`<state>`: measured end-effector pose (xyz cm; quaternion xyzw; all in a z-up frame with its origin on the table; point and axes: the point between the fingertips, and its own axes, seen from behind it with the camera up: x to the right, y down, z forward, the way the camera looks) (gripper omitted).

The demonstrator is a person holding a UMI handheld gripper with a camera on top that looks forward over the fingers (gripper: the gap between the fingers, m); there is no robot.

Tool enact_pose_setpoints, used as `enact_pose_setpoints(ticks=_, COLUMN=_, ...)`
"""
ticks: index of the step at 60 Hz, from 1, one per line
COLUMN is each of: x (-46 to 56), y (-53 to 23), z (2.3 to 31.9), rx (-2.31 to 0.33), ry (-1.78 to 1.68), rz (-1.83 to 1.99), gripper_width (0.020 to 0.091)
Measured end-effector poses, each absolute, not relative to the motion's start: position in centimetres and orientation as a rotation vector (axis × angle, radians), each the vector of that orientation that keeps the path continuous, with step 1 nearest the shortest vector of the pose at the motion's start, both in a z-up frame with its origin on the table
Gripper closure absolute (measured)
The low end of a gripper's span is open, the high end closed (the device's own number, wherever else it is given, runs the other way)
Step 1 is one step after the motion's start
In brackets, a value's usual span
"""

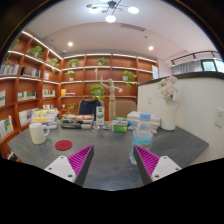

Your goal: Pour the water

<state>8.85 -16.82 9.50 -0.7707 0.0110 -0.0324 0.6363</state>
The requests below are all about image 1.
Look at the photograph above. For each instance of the grey sheer curtain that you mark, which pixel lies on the grey sheer curtain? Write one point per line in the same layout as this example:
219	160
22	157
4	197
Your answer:
186	67

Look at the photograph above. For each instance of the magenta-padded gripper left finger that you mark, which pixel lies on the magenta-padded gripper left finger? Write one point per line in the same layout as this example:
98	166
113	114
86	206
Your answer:
80	160

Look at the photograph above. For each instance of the white ceramic mug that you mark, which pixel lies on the white ceramic mug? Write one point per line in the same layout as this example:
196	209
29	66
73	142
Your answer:
37	133

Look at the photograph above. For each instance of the dark-framed window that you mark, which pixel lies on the dark-framed window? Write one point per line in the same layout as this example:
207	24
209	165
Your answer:
210	65

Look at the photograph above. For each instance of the clear blue-capped water bottle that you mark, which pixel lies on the clear blue-capped water bottle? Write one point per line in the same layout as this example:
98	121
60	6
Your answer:
142	135

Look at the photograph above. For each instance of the white ceramic jug vase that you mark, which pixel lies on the white ceramic jug vase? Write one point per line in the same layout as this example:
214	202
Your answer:
169	116

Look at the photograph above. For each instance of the tan upholstered chair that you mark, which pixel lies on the tan upholstered chair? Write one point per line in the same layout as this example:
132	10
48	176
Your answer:
126	108

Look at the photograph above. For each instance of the tall green and white carton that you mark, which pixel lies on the tall green and white carton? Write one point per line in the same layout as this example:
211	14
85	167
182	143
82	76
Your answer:
100	116

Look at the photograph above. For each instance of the black curtain rail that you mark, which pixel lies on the black curtain rail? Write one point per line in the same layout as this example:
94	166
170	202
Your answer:
195	53

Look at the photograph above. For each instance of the orange wooden shelf unit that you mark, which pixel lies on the orange wooden shelf unit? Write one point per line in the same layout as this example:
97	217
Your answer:
33	86

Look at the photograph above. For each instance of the dark book stack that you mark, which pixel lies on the dark book stack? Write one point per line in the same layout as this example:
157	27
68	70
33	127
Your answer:
76	121

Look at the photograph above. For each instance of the white wall switch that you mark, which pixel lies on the white wall switch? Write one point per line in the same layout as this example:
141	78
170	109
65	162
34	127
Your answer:
149	100

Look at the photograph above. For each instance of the round recessed ceiling light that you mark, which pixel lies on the round recessed ceiling light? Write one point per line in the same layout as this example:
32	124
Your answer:
70	44
151	48

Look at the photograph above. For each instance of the white tissue pack stack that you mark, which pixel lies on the white tissue pack stack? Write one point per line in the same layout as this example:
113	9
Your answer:
155	118

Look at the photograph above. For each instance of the dark upholstered chair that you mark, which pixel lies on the dark upholstered chair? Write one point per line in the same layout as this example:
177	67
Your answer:
88	108

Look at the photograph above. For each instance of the branched ceiling lamp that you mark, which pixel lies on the branched ceiling lamp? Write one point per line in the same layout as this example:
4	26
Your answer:
111	10

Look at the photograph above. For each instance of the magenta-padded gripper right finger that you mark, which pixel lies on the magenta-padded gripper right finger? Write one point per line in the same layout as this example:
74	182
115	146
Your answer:
148	161

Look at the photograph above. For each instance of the flat round red coaster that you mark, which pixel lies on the flat round red coaster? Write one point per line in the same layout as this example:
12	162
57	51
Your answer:
63	145

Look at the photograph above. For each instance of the ceiling air vent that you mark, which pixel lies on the ceiling air vent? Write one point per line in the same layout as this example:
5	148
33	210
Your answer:
132	27

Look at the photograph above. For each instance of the green and white tissue box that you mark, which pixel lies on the green and white tissue box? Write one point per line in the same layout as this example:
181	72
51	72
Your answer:
120	125

